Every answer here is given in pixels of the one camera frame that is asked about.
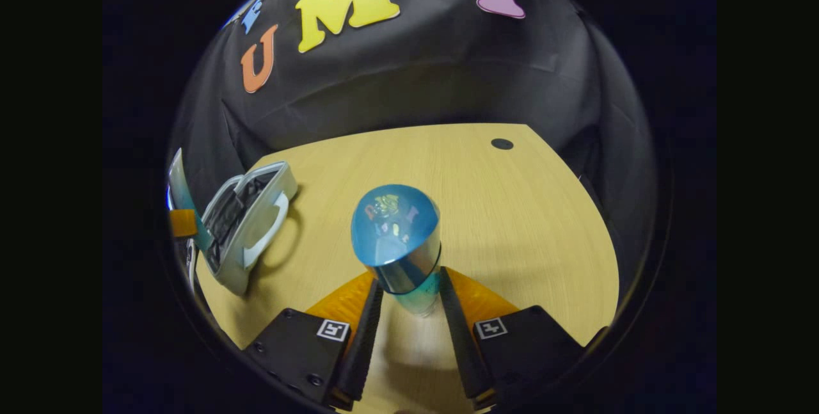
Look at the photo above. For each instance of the light blue suitcase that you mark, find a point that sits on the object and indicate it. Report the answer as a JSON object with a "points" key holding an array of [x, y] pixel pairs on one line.
{"points": [[256, 222]]}

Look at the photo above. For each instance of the black backdrop cloth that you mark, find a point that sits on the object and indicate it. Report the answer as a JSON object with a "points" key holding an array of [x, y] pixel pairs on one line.
{"points": [[416, 81]]}

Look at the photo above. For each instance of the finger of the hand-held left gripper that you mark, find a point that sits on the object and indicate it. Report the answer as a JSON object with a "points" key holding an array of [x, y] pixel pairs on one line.
{"points": [[182, 223]]}

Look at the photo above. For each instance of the black table grommet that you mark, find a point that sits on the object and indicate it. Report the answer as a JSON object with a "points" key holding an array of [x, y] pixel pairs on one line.
{"points": [[501, 143]]}

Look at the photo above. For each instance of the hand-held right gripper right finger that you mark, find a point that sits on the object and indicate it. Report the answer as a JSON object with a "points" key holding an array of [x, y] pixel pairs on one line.
{"points": [[461, 350]]}

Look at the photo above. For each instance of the blue skincare bottle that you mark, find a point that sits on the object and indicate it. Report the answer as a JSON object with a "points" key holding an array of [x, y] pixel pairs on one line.
{"points": [[393, 228]]}

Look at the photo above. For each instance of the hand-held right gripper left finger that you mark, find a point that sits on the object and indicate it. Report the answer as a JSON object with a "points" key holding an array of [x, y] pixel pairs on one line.
{"points": [[365, 350]]}

